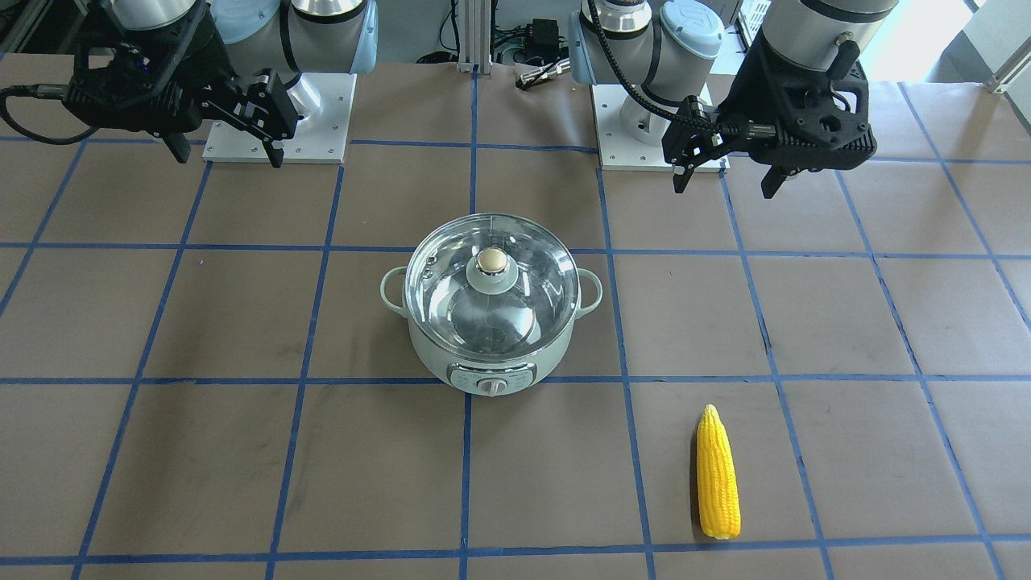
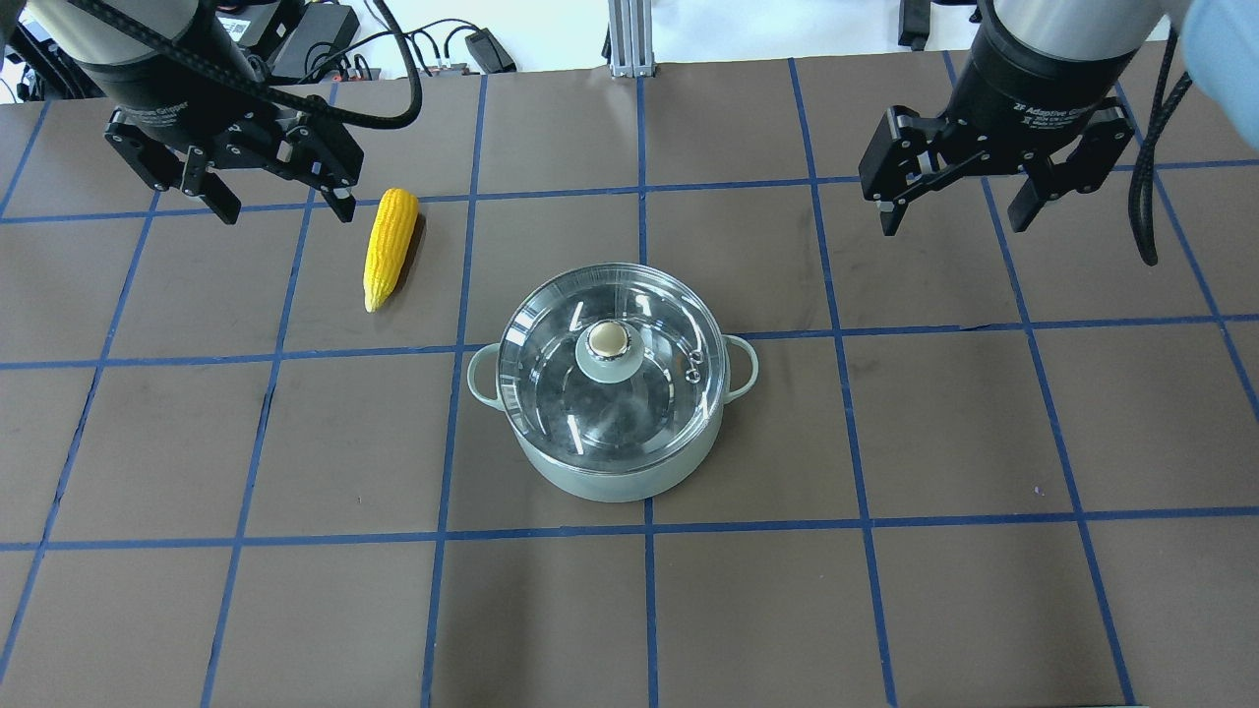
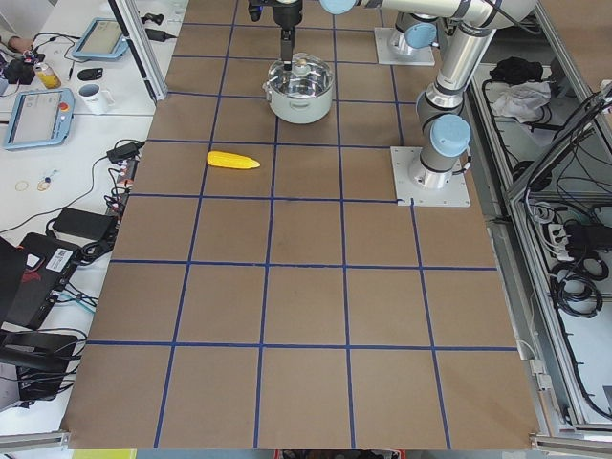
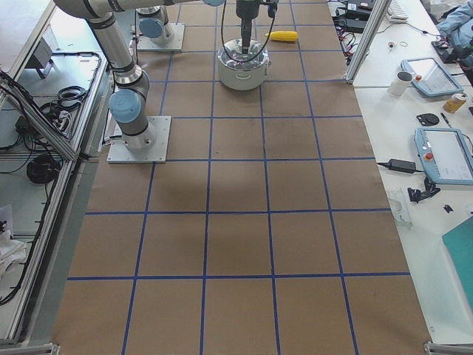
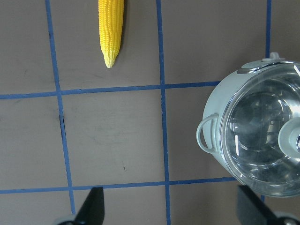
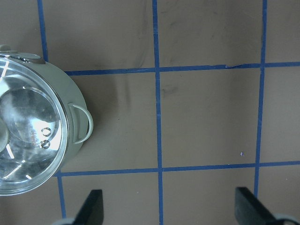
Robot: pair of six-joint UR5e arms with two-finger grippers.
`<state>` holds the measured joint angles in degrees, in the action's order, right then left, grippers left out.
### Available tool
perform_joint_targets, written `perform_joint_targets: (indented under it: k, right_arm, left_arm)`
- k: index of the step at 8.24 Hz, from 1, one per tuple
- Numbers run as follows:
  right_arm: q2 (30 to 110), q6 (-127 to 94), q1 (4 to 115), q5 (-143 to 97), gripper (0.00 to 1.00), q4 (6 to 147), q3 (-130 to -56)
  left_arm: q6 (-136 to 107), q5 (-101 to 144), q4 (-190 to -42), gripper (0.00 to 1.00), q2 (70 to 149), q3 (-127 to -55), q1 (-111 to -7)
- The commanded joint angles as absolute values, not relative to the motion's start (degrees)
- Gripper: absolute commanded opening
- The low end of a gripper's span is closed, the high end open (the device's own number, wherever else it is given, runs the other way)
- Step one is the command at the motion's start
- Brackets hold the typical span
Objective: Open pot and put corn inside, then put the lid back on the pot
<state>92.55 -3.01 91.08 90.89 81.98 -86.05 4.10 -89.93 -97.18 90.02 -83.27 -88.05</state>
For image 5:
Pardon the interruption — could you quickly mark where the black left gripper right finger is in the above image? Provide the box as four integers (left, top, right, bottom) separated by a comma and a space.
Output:
237, 185, 277, 225

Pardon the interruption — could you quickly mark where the yellow corn cob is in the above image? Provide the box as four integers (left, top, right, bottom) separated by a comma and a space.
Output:
98, 0, 125, 68

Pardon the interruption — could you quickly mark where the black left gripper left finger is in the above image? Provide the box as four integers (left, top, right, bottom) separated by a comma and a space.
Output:
73, 187, 104, 225

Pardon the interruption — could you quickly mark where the pale green electric pot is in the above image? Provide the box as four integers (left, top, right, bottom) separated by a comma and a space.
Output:
196, 52, 300, 198

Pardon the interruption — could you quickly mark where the glass pot lid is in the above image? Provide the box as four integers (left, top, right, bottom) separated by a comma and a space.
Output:
219, 63, 300, 197

